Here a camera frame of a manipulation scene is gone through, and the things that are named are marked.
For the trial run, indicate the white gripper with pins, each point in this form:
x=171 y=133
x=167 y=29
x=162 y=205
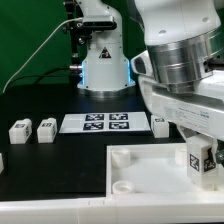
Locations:
x=190 y=112

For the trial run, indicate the white square tabletop part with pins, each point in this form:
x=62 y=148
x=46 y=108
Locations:
x=151 y=169

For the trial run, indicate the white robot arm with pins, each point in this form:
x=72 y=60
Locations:
x=181 y=73

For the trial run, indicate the white L-shaped obstacle fence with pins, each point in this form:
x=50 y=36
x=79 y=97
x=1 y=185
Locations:
x=180 y=208

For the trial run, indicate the white sheet with tags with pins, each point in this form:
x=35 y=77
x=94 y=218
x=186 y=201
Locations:
x=105 y=122

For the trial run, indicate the white part at left edge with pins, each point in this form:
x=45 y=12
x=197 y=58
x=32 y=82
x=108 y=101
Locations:
x=1 y=163

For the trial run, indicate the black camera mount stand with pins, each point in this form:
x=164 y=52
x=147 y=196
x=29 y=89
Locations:
x=73 y=10

